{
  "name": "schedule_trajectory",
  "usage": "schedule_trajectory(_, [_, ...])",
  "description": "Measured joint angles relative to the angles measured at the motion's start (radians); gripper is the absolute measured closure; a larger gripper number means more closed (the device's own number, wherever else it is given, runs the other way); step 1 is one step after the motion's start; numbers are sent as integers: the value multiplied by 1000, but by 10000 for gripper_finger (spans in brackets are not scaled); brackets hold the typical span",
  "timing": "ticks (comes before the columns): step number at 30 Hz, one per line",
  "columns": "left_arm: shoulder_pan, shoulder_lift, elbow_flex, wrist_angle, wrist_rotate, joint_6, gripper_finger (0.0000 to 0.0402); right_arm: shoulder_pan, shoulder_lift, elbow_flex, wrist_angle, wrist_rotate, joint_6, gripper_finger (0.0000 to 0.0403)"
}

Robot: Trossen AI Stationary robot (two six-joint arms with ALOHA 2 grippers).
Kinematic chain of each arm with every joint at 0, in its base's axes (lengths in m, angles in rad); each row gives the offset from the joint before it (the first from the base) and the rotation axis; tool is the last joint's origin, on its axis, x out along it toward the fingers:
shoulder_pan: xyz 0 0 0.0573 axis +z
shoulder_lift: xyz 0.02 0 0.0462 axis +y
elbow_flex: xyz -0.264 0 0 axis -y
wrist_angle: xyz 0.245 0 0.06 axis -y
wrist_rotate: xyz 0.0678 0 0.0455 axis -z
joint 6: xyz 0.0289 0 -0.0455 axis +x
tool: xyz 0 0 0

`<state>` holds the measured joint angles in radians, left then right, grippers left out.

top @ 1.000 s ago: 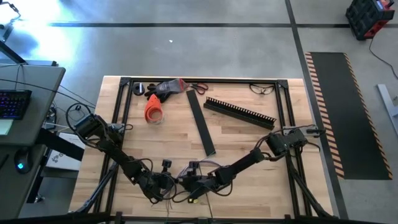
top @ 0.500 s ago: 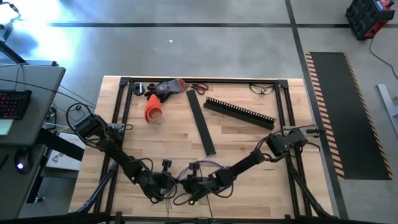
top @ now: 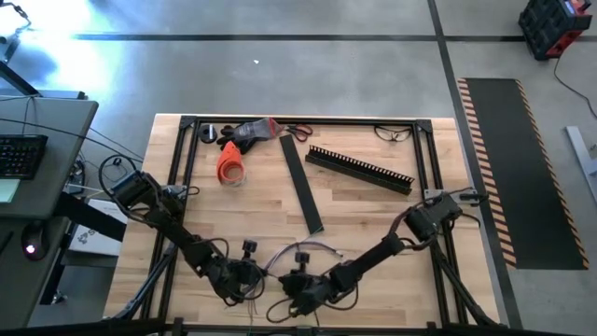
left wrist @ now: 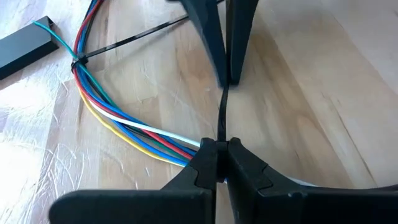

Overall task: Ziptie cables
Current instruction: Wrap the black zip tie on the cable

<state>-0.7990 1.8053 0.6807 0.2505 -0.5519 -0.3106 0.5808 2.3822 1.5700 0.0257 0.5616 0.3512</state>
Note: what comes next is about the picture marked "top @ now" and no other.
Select black computer mouse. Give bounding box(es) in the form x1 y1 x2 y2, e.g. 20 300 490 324
20 220 49 262

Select grey desk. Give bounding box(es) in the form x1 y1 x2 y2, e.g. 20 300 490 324
0 91 100 330

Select grey and red work glove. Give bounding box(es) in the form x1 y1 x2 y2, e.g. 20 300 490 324
215 117 285 156

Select black orange-striped floor mat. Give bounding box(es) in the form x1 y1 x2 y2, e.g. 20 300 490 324
455 77 590 271

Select multicoloured wire bundle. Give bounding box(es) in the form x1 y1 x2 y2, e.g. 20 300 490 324
246 227 345 336

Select green sticky note pad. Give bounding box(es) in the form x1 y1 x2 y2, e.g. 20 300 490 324
0 178 21 204

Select white printed cardboard box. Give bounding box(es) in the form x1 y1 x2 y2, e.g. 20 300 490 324
67 198 131 259

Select black keyboard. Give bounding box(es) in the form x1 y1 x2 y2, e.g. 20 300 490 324
0 133 49 182

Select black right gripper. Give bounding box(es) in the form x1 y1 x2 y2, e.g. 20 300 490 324
278 251 336 319

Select clear safety glasses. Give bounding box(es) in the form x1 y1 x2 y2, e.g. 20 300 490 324
372 124 413 143

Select black desk base beam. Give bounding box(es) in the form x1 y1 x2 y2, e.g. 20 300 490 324
52 191 128 243

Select black duct cover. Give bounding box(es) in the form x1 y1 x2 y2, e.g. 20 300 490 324
278 133 326 235

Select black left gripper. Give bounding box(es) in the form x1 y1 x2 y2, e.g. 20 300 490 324
218 239 271 302

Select red-handled scissors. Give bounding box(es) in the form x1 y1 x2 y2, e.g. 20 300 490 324
283 122 314 144

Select black and red toolbox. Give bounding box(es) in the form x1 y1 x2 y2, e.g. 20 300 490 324
516 0 593 62

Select black tripod stand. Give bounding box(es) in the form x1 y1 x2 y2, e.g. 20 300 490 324
0 0 43 99

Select black aluminium table frame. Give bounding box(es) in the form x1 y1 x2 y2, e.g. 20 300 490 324
100 114 514 336

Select orange tape dispenser roll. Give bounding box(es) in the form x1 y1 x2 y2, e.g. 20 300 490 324
215 140 247 189

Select black slotted cable duct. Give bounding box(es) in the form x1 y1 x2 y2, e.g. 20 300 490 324
304 144 415 196

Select grey metal profile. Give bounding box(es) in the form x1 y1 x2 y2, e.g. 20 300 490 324
564 124 597 205

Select black floor power cable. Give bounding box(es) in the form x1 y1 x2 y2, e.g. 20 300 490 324
552 54 597 121

